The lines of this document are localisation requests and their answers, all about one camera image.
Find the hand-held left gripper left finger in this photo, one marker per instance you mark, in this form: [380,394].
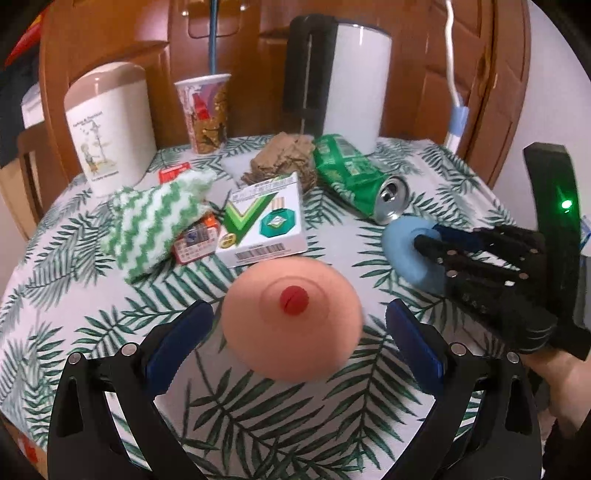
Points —
[181,333]

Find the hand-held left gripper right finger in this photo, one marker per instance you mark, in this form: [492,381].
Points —
[411,342]

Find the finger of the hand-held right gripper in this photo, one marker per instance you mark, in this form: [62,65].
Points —
[450,230]
[480,286]

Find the light blue foam disc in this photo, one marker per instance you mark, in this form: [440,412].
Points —
[402,247]

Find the peach dome squishy toy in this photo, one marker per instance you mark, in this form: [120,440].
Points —
[286,332]

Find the brown paper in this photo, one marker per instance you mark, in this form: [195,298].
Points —
[277,157]

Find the person's right forearm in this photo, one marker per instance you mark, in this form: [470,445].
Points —
[563,383]

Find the red snack packet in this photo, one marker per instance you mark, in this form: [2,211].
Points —
[194,241]

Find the leaf print tablecloth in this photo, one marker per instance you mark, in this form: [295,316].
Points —
[69,295]

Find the crushed green drink can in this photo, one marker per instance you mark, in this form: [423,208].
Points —
[346,170]

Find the green white striped cloth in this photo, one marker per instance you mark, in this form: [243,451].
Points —
[147,217]

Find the white and green carton box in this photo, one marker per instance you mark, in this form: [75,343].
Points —
[258,226]

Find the small red packet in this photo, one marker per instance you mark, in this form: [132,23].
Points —
[171,173]

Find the wooden chair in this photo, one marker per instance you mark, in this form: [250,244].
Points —
[30,184]

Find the printed paper cup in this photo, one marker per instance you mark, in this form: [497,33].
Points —
[205,115]

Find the white canister with beige lid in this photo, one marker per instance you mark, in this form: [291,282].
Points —
[115,120]

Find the wooden cabinet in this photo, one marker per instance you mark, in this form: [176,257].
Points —
[258,50]

